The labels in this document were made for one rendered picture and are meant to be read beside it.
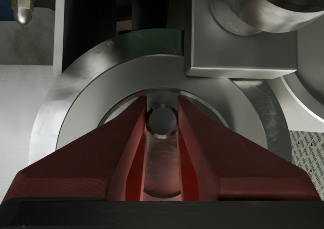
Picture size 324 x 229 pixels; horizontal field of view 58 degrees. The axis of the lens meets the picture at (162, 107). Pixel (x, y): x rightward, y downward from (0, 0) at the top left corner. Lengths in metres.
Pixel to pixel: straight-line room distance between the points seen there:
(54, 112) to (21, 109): 0.37
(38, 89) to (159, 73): 0.39
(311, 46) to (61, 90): 0.15
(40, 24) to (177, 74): 3.40
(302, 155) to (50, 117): 0.31
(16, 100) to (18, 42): 2.76
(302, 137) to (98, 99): 0.29
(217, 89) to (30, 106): 0.41
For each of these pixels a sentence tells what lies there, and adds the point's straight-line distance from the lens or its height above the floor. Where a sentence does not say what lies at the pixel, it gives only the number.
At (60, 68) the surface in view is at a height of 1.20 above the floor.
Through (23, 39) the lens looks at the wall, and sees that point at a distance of 3.34.
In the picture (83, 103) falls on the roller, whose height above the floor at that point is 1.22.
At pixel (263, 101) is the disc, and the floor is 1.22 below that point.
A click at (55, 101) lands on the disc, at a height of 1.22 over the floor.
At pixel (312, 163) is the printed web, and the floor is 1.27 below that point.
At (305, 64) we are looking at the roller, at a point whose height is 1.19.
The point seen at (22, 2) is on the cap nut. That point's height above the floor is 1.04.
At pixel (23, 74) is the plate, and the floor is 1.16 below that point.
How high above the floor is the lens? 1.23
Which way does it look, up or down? 2 degrees down
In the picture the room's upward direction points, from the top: 179 degrees counter-clockwise
